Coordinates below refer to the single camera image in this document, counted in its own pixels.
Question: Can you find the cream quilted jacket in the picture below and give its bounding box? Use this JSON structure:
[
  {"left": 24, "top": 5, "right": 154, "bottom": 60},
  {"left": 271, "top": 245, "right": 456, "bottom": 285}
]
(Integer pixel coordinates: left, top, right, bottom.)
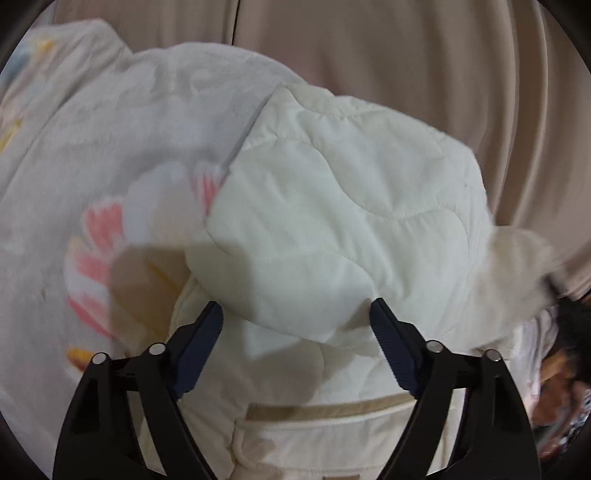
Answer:
[{"left": 172, "top": 85, "right": 558, "bottom": 479}]

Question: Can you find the dark patterned clothes pile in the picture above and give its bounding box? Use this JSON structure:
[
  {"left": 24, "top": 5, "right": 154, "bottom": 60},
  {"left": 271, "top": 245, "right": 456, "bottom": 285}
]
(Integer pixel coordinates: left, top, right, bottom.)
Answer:
[{"left": 532, "top": 277, "right": 590, "bottom": 461}]

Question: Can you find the floral white blanket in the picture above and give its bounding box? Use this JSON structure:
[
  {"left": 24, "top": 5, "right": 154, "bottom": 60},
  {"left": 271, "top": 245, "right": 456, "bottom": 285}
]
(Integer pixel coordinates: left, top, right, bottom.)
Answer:
[{"left": 1, "top": 20, "right": 297, "bottom": 474}]

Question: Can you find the beige curtain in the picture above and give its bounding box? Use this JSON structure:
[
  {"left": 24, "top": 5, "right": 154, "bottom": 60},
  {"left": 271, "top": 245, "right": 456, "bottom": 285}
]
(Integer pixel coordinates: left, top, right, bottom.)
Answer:
[{"left": 54, "top": 0, "right": 590, "bottom": 294}]

